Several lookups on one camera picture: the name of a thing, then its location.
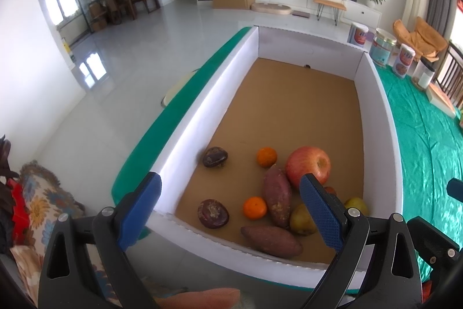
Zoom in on yellow-green pear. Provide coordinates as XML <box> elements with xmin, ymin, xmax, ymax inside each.
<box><xmin>289</xmin><ymin>203</ymin><xmax>318</xmax><ymax>236</ymax></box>
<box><xmin>343</xmin><ymin>198</ymin><xmax>370</xmax><ymax>216</ymax></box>

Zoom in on purple sweet potato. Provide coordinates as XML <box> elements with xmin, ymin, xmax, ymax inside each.
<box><xmin>262</xmin><ymin>165</ymin><xmax>293</xmax><ymax>229</ymax></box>
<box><xmin>240</xmin><ymin>225</ymin><xmax>304</xmax><ymax>258</ymax></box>

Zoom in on wooden hairpin-leg bench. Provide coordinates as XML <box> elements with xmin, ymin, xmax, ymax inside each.
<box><xmin>313</xmin><ymin>0</ymin><xmax>347</xmax><ymax>26</ymax></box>

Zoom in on white cardboard box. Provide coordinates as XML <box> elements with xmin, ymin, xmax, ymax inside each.
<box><xmin>150</xmin><ymin>26</ymin><xmax>404</xmax><ymax>290</ymax></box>

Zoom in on red label tin can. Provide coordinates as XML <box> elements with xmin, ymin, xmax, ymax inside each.
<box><xmin>347</xmin><ymin>21</ymin><xmax>370</xmax><ymax>47</ymax></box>

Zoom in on red apple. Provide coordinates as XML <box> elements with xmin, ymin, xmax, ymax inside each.
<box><xmin>285</xmin><ymin>146</ymin><xmax>331</xmax><ymax>190</ymax></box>

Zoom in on brown cardboard carton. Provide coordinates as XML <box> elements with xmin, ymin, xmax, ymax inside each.
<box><xmin>212</xmin><ymin>0</ymin><xmax>256</xmax><ymax>10</ymax></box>

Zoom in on teal glass jar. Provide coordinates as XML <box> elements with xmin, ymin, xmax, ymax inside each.
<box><xmin>369</xmin><ymin>28</ymin><xmax>397</xmax><ymax>68</ymax></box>

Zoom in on green tablecloth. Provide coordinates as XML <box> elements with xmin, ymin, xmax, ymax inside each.
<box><xmin>111</xmin><ymin>27</ymin><xmax>463</xmax><ymax>295</ymax></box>

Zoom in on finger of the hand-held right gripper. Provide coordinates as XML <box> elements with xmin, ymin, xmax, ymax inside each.
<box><xmin>446</xmin><ymin>178</ymin><xmax>463</xmax><ymax>202</ymax></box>
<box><xmin>408</xmin><ymin>216</ymin><xmax>462</xmax><ymax>281</ymax></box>

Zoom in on clear jar with black lid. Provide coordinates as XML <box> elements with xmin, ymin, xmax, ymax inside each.
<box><xmin>411</xmin><ymin>57</ymin><xmax>436</xmax><ymax>90</ymax></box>

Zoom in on beige round stool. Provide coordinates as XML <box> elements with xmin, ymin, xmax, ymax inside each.
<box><xmin>161</xmin><ymin>68</ymin><xmax>200</xmax><ymax>109</ymax></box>

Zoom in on floral patterned blanket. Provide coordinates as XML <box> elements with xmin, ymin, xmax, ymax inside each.
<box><xmin>9</xmin><ymin>160</ymin><xmax>120</xmax><ymax>309</ymax></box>

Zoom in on white brown label canister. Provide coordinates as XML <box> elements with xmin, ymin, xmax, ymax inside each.
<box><xmin>394</xmin><ymin>43</ymin><xmax>416</xmax><ymax>79</ymax></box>

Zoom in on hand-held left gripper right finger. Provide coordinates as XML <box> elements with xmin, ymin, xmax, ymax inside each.
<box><xmin>300</xmin><ymin>173</ymin><xmax>424</xmax><ymax>309</ymax></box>

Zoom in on peach coloured cloth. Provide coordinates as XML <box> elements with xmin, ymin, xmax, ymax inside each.
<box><xmin>159</xmin><ymin>287</ymin><xmax>241</xmax><ymax>309</ymax></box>

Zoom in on dark passion fruit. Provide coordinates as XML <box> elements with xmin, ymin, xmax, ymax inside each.
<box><xmin>197</xmin><ymin>199</ymin><xmax>229</xmax><ymax>229</ymax></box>
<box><xmin>202</xmin><ymin>147</ymin><xmax>228</xmax><ymax>168</ymax></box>

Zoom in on orange lounge chair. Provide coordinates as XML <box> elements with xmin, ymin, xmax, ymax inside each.
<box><xmin>392</xmin><ymin>17</ymin><xmax>449</xmax><ymax>63</ymax></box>

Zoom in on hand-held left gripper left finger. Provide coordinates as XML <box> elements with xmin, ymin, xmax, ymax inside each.
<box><xmin>38</xmin><ymin>171</ymin><xmax>162</xmax><ymax>309</ymax></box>

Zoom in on beige oval pet bed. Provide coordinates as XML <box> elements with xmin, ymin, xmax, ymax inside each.
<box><xmin>251</xmin><ymin>2</ymin><xmax>293</xmax><ymax>16</ymax></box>

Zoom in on red cloth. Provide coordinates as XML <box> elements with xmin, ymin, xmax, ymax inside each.
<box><xmin>7</xmin><ymin>179</ymin><xmax>31</xmax><ymax>244</ymax></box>

